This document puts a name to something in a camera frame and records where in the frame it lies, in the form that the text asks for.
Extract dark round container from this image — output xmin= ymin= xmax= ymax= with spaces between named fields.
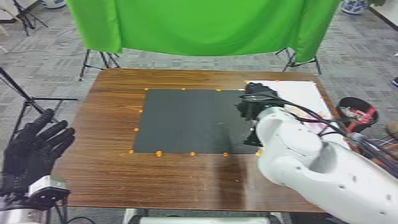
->
xmin=334 ymin=96 xmax=382 ymax=134

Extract black backdrop stand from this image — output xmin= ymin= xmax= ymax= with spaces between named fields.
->
xmin=78 ymin=48 xmax=124 ymax=82
xmin=273 ymin=47 xmax=325 ymax=76

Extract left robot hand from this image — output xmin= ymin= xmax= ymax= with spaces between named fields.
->
xmin=0 ymin=108 xmax=78 ymax=198

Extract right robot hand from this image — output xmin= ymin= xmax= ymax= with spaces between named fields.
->
xmin=241 ymin=81 xmax=282 ymax=101

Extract pale grey bar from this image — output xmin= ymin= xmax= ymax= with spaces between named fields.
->
xmin=122 ymin=207 xmax=287 ymax=224

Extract black tripod stand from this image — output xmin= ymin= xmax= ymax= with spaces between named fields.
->
xmin=0 ymin=66 xmax=80 ymax=143

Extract black cable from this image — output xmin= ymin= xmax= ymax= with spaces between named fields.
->
xmin=55 ymin=199 xmax=97 ymax=224

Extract dark mat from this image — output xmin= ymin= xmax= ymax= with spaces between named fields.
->
xmin=131 ymin=88 xmax=263 ymax=156

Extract blue and white vase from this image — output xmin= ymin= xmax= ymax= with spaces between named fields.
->
xmin=40 ymin=0 xmax=69 ymax=10
xmin=339 ymin=0 xmax=373 ymax=16

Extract white sheet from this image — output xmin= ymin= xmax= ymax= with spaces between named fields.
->
xmin=247 ymin=80 xmax=351 ymax=149

